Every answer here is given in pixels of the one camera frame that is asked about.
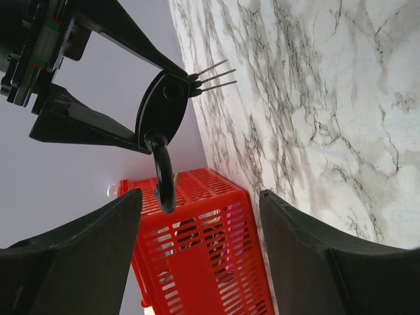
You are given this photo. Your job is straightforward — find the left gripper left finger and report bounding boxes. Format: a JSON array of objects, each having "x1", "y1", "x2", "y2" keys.
[{"x1": 1, "y1": 189, "x2": 142, "y2": 314}]

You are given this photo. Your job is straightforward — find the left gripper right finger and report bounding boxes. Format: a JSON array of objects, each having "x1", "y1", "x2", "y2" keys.
[{"x1": 259, "y1": 190, "x2": 419, "y2": 314}]

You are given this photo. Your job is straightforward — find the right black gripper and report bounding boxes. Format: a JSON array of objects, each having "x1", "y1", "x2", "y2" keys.
[{"x1": 1, "y1": 0, "x2": 187, "y2": 155}]

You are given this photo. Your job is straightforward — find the black padlock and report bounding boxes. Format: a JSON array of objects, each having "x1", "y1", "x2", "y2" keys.
[{"x1": 136, "y1": 70, "x2": 190, "y2": 214}]

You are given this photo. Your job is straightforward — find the red plastic basket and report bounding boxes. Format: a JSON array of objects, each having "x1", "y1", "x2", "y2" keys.
[{"x1": 117, "y1": 168, "x2": 274, "y2": 314}]

